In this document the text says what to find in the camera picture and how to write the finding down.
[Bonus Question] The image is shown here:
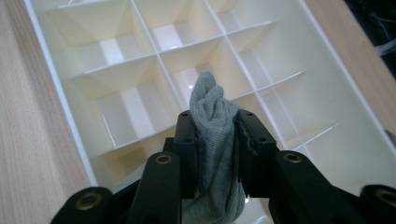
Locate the grey-green sock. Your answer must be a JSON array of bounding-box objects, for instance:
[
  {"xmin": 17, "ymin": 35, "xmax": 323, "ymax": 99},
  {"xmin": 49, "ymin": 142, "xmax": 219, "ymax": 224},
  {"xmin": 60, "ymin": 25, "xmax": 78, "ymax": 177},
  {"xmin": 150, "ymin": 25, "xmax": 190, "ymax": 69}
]
[{"xmin": 181, "ymin": 70, "xmax": 248, "ymax": 224}]

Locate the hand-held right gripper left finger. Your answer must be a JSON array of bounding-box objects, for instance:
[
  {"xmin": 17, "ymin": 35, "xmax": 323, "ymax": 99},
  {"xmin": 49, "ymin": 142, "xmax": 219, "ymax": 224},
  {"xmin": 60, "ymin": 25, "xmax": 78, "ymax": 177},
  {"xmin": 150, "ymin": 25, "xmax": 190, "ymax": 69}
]
[{"xmin": 163, "ymin": 109, "xmax": 201, "ymax": 201}]

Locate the white divided storage box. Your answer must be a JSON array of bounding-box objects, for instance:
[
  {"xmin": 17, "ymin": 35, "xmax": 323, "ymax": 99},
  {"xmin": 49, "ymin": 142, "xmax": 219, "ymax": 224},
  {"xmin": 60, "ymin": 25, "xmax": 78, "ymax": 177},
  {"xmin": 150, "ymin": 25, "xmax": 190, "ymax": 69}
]
[{"xmin": 23, "ymin": 0, "xmax": 396, "ymax": 224}]

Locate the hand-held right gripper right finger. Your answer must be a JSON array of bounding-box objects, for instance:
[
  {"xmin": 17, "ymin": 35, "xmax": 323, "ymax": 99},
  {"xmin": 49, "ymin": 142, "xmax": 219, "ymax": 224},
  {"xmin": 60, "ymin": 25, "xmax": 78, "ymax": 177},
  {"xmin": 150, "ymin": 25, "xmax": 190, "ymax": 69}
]
[{"xmin": 234, "ymin": 108, "xmax": 278, "ymax": 199}]

